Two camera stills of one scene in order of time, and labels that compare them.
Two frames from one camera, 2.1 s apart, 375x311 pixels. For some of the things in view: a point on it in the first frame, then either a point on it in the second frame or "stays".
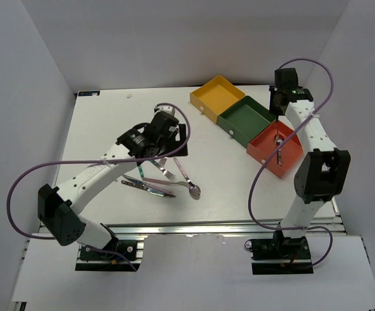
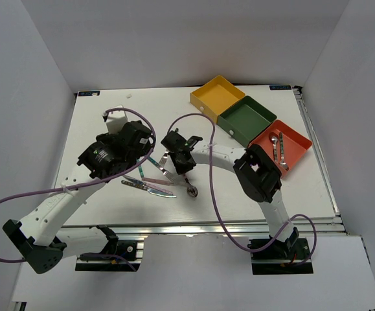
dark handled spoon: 278,140 to 274,140
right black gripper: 272,110 to 181,170
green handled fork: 168,174 stays
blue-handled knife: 144,183 stays
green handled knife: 141,171 stays
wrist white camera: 166,109 to 116,120
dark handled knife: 148,190 stays
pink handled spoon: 193,190 stays
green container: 245,120 stays
